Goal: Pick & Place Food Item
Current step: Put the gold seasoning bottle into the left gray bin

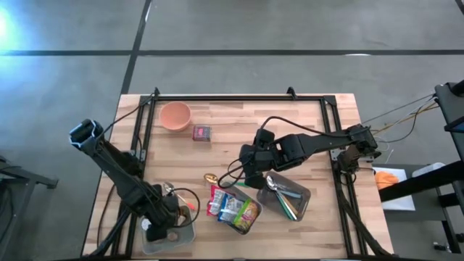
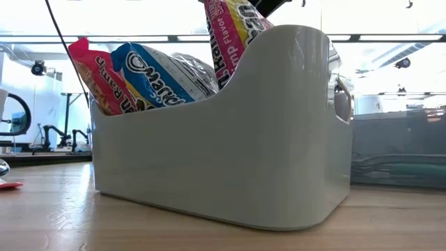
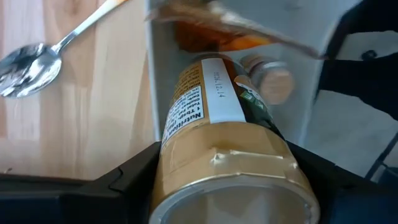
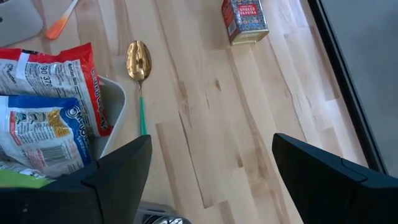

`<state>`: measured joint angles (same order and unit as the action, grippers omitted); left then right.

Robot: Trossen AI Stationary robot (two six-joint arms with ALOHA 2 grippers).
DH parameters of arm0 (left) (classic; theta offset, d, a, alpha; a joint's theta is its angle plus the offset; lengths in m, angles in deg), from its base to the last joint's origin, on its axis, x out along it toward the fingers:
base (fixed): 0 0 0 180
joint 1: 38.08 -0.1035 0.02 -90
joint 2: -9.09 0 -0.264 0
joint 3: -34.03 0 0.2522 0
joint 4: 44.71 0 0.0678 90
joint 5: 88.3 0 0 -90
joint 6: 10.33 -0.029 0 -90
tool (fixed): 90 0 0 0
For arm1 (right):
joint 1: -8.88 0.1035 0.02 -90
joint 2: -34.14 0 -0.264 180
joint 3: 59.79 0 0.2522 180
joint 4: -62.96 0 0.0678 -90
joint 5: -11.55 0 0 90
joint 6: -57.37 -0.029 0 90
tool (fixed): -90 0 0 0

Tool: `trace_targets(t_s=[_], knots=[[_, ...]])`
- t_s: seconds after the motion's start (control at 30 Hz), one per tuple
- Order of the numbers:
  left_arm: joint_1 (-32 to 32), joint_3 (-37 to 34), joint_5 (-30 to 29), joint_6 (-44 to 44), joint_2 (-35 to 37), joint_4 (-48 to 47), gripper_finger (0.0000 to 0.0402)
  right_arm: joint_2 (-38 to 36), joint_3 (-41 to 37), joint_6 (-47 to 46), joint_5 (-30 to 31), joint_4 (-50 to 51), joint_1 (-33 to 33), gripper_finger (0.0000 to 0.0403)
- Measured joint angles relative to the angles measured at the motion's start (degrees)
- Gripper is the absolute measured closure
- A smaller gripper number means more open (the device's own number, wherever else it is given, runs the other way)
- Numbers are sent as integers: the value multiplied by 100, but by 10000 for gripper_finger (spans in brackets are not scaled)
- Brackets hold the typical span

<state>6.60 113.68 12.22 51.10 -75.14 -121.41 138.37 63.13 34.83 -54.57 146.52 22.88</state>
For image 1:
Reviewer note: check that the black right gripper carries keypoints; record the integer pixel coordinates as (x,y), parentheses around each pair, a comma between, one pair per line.
(259,157)

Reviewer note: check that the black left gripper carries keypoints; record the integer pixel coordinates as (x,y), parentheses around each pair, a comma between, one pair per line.
(156,215)

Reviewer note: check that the dark grey plastic bin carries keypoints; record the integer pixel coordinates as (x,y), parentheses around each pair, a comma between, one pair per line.
(302,195)

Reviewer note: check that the shrimp ramen packet green edge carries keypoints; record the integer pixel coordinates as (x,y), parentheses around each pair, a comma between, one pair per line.
(247,215)

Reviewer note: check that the blue ramen packet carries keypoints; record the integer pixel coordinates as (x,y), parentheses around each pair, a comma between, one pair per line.
(229,208)

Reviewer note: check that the red ramen packet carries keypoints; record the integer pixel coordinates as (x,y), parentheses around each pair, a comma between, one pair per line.
(214,201)

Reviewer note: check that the smoked paprika tin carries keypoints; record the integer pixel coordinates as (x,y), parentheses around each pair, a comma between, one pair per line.
(202,133)

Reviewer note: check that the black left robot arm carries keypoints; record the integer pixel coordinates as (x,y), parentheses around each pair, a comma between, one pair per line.
(108,163)

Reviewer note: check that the peach plastic bowl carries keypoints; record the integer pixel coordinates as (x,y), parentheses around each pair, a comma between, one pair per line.
(175,116)

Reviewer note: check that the orange cloth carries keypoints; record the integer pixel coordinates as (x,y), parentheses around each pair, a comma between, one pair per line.
(386,180)

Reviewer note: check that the white paper sheet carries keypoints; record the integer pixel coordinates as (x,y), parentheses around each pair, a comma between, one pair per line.
(398,199)

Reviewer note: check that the black metal stand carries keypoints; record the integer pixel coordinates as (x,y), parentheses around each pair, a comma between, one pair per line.
(21,177)

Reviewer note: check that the clear plastic container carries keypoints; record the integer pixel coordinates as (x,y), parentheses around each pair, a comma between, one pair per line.
(429,169)

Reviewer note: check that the black rig table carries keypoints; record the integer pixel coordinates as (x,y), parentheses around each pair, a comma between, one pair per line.
(449,105)

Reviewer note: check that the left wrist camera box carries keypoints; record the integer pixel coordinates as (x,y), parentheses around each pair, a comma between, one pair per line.
(170,204)

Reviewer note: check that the black aluminium table frame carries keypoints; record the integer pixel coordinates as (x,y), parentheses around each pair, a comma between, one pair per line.
(235,98)

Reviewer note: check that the silver mounting bracket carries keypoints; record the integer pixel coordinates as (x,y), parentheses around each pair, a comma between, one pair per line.
(142,155)
(334,156)

